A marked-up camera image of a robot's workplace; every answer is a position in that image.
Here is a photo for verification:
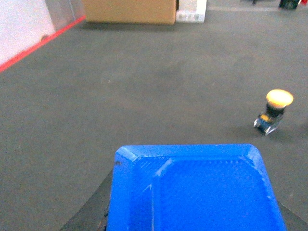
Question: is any white flat box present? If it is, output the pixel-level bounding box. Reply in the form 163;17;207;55
175;0;207;23

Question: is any black box on table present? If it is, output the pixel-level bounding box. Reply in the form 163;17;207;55
279;0;300;10

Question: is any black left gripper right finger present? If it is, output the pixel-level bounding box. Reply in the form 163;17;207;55
278;202;308;231

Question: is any large cardboard box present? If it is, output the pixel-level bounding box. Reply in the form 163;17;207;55
82;0;177;25

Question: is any yellow mushroom push button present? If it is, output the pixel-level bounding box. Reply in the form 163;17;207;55
254;89;294;136

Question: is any blue block part with knob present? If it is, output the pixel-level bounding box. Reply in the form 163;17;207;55
107;144;286;231

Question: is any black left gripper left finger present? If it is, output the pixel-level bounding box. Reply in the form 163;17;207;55
60;172;113;231

